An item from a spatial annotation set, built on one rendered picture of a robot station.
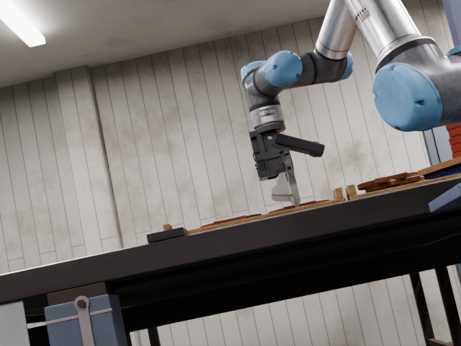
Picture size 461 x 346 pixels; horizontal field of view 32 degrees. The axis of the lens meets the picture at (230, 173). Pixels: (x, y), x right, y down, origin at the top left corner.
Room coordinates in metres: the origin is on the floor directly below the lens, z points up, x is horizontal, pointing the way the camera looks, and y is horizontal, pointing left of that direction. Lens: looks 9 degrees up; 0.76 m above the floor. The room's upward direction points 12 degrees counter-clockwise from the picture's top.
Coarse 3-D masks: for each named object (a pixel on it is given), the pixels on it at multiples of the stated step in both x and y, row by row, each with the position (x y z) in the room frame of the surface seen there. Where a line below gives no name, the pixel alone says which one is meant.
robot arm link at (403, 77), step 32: (352, 0) 1.38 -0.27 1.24; (384, 0) 1.35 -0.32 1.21; (384, 32) 1.34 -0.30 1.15; (416, 32) 1.34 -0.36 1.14; (384, 64) 1.33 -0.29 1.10; (416, 64) 1.29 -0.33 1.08; (448, 64) 1.31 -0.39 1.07; (384, 96) 1.33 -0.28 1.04; (416, 96) 1.27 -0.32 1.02; (448, 96) 1.29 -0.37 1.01; (416, 128) 1.32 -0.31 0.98
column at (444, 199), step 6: (456, 186) 1.28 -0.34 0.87; (450, 192) 1.33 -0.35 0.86; (456, 192) 1.29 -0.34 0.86; (438, 198) 1.43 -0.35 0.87; (444, 198) 1.39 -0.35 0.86; (450, 198) 1.34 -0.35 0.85; (456, 198) 1.31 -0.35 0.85; (432, 204) 1.50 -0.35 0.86; (438, 204) 1.45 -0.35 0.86; (444, 204) 1.40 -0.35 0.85; (450, 204) 1.40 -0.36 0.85; (456, 204) 1.44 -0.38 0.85; (432, 210) 1.51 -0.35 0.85; (438, 210) 1.51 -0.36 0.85
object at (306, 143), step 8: (280, 136) 1.85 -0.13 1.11; (288, 136) 1.85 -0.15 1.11; (280, 144) 1.85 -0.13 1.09; (288, 144) 1.85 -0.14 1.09; (296, 144) 1.85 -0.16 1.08; (304, 144) 1.85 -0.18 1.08; (312, 144) 1.85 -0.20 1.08; (320, 144) 1.85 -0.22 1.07; (304, 152) 1.88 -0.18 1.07; (312, 152) 1.85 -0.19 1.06; (320, 152) 1.85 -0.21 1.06
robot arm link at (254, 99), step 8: (248, 64) 1.84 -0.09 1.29; (256, 64) 1.83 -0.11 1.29; (248, 72) 1.84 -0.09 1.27; (248, 80) 1.84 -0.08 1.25; (248, 88) 1.84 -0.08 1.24; (248, 96) 1.85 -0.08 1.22; (256, 96) 1.84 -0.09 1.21; (264, 96) 1.82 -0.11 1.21; (248, 104) 1.86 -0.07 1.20; (256, 104) 1.84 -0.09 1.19; (264, 104) 1.83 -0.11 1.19; (272, 104) 1.87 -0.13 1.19; (280, 104) 1.86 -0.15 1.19
